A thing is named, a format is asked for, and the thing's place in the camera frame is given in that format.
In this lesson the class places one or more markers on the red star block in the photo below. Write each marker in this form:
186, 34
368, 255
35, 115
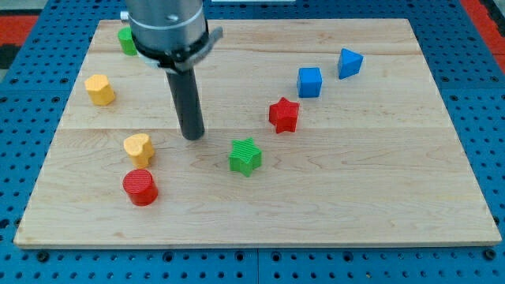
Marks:
283, 115

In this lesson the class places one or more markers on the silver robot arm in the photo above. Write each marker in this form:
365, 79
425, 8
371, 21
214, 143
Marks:
173, 35

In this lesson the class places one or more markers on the blue triangular prism block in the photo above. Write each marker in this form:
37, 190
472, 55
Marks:
349, 63

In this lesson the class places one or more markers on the red cylinder block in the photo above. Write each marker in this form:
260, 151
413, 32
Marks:
140, 187

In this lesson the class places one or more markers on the light wooden board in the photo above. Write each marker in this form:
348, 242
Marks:
374, 162

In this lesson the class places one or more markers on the yellow heart block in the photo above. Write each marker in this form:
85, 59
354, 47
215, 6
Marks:
139, 149

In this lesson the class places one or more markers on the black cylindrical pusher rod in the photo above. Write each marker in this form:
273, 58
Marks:
185, 95

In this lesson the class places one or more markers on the green cylinder block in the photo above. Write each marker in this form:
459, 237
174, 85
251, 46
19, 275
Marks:
125, 39

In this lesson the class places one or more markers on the yellow hexagon block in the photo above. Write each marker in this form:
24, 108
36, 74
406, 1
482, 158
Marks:
99, 89

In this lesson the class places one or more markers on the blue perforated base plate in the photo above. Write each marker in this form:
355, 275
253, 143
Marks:
43, 45

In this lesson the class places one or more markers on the blue cube block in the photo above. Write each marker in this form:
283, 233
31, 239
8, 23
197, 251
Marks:
309, 82

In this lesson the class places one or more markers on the green star block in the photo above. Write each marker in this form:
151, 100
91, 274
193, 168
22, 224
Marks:
245, 156

